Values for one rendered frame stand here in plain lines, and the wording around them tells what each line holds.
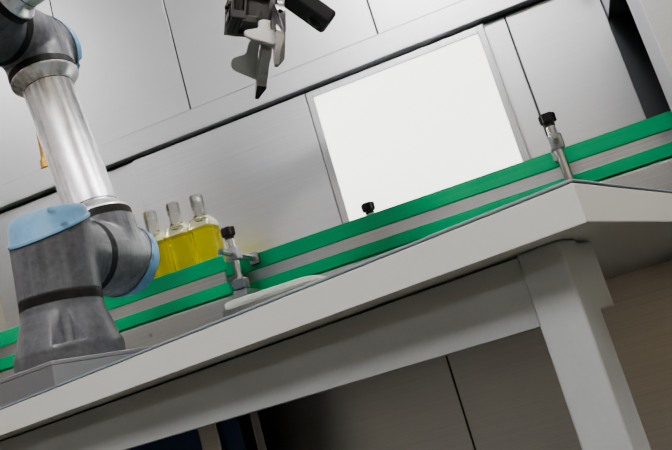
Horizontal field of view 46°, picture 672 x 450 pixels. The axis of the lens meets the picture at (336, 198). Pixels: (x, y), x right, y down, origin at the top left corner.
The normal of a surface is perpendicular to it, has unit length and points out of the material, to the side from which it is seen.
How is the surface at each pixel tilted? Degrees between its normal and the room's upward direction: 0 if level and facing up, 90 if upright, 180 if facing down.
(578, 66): 90
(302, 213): 90
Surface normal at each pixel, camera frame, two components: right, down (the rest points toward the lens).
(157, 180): -0.29, -0.15
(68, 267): 0.53, -0.32
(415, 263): -0.60, -0.03
